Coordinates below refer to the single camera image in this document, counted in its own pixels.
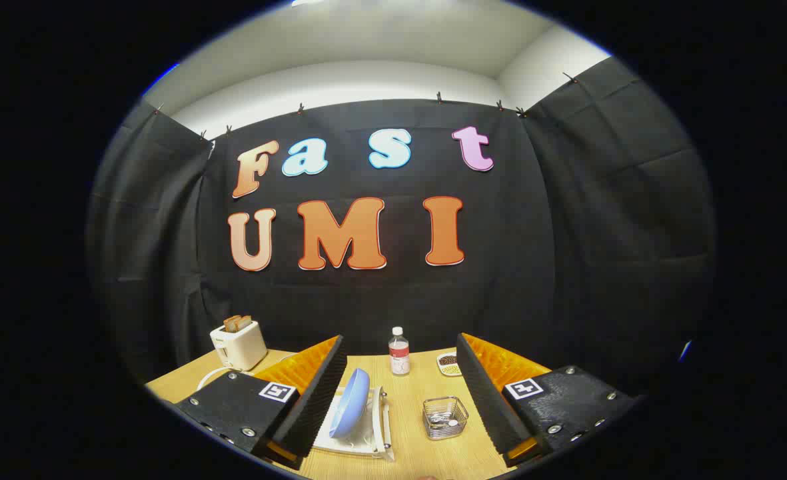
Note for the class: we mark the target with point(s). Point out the clear bottle with red label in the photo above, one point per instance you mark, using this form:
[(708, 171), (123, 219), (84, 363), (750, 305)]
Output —
[(399, 356)]

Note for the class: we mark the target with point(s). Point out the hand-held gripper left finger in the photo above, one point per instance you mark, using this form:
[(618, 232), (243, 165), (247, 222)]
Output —
[(320, 400)]

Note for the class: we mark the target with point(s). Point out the blue plate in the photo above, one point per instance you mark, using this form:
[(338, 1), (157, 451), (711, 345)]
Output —
[(352, 403)]

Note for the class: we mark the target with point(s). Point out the toast slice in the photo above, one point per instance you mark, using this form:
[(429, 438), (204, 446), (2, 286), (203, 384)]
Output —
[(231, 324), (245, 321)]

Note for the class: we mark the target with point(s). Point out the white divided dish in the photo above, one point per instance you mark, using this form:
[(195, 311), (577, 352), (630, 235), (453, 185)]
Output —
[(440, 365)]

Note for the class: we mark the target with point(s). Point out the white toaster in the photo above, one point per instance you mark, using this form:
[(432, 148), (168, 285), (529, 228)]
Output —
[(243, 346)]

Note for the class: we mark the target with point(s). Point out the yellow beans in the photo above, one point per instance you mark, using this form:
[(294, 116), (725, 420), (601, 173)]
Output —
[(452, 369)]

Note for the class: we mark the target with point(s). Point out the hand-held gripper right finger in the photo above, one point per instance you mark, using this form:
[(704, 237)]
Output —
[(483, 400)]

